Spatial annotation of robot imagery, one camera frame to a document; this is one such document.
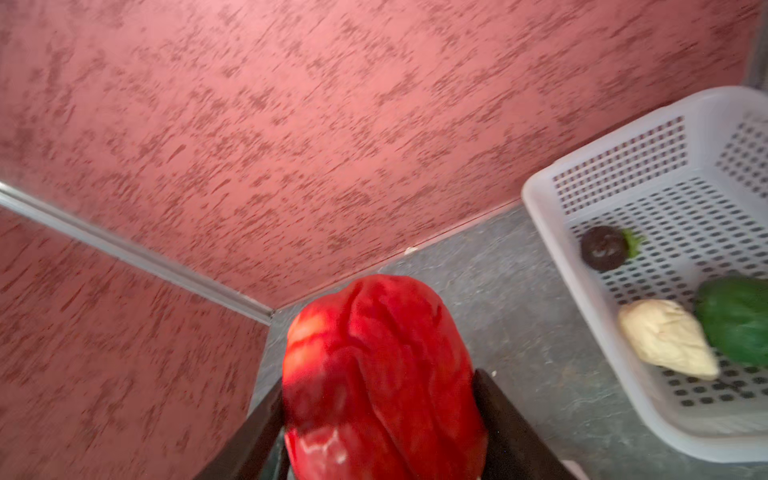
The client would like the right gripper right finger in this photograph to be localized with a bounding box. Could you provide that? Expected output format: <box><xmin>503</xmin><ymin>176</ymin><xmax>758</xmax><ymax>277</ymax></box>
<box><xmin>472</xmin><ymin>369</ymin><xmax>577</xmax><ymax>480</ymax></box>

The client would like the dark brown fruit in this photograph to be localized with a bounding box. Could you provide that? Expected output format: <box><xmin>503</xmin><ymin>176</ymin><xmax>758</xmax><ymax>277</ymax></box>
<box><xmin>580</xmin><ymin>225</ymin><xmax>645</xmax><ymax>272</ymax></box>

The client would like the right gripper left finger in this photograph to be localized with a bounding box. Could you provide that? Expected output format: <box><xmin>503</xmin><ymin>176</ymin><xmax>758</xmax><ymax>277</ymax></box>
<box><xmin>194</xmin><ymin>380</ymin><xmax>290</xmax><ymax>480</ymax></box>

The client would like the beige fruit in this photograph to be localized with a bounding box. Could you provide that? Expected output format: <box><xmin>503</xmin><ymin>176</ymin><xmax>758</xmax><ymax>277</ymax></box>
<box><xmin>618</xmin><ymin>299</ymin><xmax>720</xmax><ymax>381</ymax></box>

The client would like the dark green avocado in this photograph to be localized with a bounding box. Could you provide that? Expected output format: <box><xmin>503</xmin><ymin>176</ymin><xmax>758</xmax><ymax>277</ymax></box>
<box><xmin>694</xmin><ymin>276</ymin><xmax>767</xmax><ymax>367</ymax></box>

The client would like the right aluminium corner post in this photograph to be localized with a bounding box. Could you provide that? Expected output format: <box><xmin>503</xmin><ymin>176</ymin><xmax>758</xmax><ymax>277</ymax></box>
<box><xmin>742</xmin><ymin>12</ymin><xmax>767</xmax><ymax>92</ymax></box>

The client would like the aluminium corner post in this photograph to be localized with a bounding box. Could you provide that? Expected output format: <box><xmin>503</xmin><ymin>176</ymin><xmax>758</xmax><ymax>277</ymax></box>
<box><xmin>1</xmin><ymin>183</ymin><xmax>273</xmax><ymax>326</ymax></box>
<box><xmin>742</xmin><ymin>12</ymin><xmax>767</xmax><ymax>92</ymax></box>

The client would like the red fruit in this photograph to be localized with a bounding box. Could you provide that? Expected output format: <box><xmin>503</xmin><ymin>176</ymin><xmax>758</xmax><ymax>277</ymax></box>
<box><xmin>282</xmin><ymin>275</ymin><xmax>488</xmax><ymax>479</ymax></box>

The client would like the white plastic basket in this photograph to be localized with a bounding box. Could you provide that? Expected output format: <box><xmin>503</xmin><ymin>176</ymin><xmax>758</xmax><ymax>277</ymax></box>
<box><xmin>522</xmin><ymin>86</ymin><xmax>767</xmax><ymax>463</ymax></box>

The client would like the left aluminium corner post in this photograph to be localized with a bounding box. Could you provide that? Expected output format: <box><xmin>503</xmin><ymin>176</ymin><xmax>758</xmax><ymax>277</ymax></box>
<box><xmin>1</xmin><ymin>183</ymin><xmax>273</xmax><ymax>326</ymax></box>

